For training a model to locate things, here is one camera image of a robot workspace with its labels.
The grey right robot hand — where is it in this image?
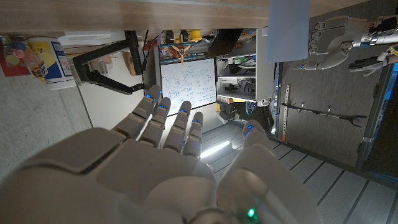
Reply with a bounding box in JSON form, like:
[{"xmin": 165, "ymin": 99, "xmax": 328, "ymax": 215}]
[{"xmin": 0, "ymin": 84, "xmax": 324, "ymax": 224}]

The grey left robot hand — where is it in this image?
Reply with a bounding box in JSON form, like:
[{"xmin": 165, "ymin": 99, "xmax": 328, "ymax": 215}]
[{"xmin": 293, "ymin": 15, "xmax": 398, "ymax": 71}]

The translucent blue plastic cup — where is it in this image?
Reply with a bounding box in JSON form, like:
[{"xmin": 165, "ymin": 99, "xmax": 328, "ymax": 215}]
[{"xmin": 266, "ymin": 0, "xmax": 311, "ymax": 63}]

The black long grabber tool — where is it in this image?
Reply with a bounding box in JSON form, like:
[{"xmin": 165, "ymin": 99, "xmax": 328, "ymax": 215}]
[{"xmin": 281, "ymin": 102, "xmax": 368, "ymax": 129}]

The white shelf cabinet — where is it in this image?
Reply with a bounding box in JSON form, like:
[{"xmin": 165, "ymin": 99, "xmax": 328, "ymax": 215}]
[{"xmin": 216, "ymin": 27, "xmax": 276, "ymax": 103}]

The whiteboard with writing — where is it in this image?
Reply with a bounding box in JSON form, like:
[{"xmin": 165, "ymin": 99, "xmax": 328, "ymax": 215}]
[{"xmin": 160, "ymin": 58, "xmax": 218, "ymax": 116}]

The white wipes canister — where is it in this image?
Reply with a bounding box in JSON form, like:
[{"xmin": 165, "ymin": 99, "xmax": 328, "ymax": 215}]
[{"xmin": 27, "ymin": 37, "xmax": 77, "ymax": 91}]

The flat white box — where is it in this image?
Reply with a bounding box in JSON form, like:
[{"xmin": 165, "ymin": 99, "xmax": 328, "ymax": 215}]
[{"xmin": 57, "ymin": 30, "xmax": 127, "ymax": 47}]

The white wall ruler strip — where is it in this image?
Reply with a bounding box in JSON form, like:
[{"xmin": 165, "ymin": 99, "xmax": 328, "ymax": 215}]
[{"xmin": 281, "ymin": 84, "xmax": 291, "ymax": 142}]

